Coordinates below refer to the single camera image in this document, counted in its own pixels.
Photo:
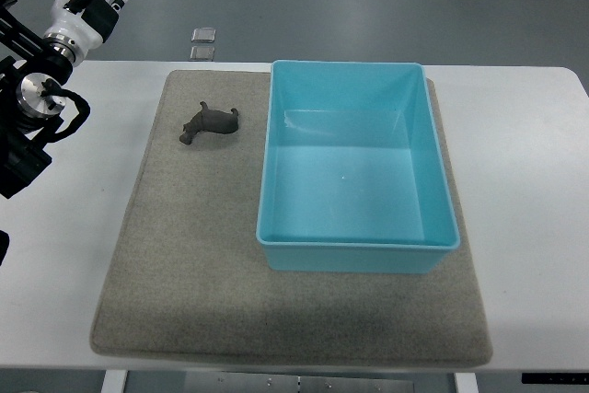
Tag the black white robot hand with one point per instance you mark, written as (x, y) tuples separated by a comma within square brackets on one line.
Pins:
[(88, 23)]

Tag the brown hippo toy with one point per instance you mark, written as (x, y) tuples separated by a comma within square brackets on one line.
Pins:
[(211, 121)]

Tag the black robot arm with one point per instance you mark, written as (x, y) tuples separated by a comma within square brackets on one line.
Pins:
[(35, 108)]

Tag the blue plastic box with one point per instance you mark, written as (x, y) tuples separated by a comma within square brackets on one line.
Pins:
[(354, 178)]

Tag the lower metal floor plate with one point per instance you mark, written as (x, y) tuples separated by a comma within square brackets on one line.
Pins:
[(202, 53)]

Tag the beige felt mat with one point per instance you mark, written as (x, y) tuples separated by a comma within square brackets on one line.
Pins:
[(188, 279)]

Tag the black table control panel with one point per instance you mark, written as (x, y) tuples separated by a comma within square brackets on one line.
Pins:
[(565, 378)]

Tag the metal table frame bar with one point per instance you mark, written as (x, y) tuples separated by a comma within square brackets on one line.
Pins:
[(241, 382)]

